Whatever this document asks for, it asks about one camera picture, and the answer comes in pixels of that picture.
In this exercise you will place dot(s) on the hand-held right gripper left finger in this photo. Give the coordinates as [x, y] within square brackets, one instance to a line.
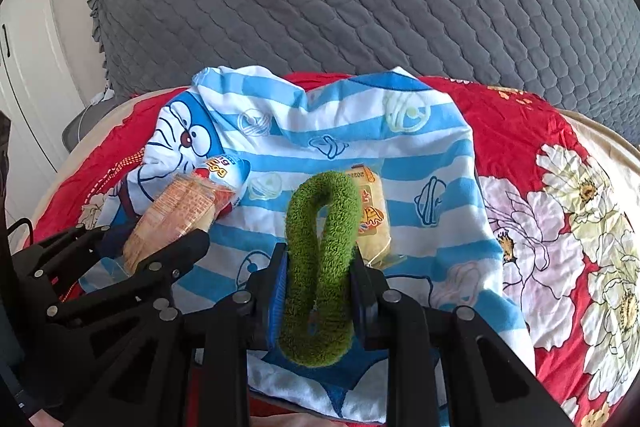
[277, 307]

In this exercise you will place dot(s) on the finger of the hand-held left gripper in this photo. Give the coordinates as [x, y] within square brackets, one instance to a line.
[170, 257]
[65, 247]

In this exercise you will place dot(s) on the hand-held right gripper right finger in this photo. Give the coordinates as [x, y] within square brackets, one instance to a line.
[361, 307]

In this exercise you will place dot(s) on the orange snack packet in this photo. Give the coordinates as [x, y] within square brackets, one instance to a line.
[175, 217]

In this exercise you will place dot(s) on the yellow snack packet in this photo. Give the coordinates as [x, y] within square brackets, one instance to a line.
[372, 217]

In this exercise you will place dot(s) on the grey bedside table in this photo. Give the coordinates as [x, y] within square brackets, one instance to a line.
[82, 127]

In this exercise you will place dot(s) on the white wardrobe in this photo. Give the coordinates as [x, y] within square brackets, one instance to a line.
[35, 82]

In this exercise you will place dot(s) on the blue striped cartoon blanket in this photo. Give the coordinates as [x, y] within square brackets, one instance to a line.
[350, 132]

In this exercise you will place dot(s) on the red floral bedsheet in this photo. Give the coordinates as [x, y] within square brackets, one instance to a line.
[500, 132]

